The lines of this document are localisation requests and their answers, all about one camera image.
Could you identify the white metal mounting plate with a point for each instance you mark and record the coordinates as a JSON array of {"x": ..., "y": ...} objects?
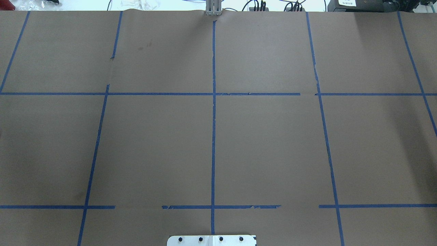
[{"x": 212, "y": 240}]

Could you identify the black device with label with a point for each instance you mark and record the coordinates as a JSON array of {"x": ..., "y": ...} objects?
[{"x": 377, "y": 6}]

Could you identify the crumpled clear plastic bag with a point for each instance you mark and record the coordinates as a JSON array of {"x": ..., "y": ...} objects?
[{"x": 36, "y": 5}]

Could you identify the red object at corner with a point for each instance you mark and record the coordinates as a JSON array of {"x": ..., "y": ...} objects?
[{"x": 6, "y": 5}]

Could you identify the grey metal bracket post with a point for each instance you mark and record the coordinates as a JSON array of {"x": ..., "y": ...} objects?
[{"x": 214, "y": 7}]

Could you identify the black cable hub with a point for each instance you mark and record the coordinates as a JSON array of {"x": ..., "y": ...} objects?
[{"x": 257, "y": 6}]

